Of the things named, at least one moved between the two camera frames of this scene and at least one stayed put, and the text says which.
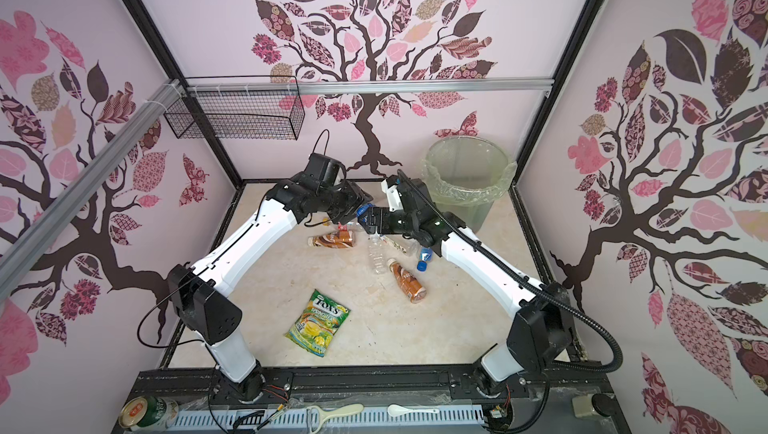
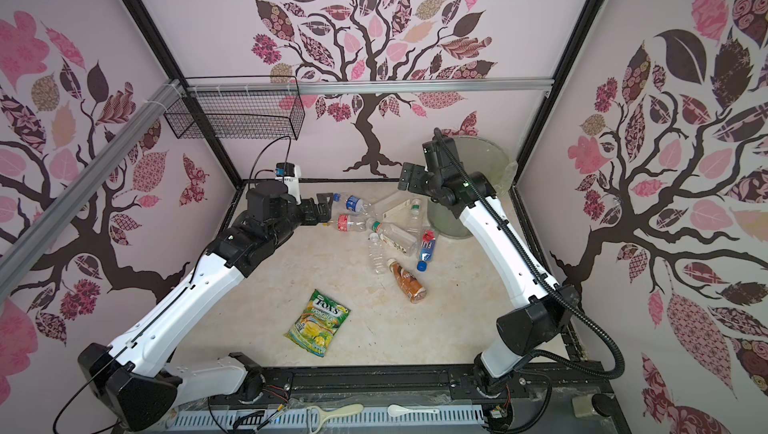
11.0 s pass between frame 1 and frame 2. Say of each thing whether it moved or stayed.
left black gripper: moved
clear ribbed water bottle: stayed
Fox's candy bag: stayed
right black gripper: moved
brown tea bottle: stayed
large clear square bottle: stayed
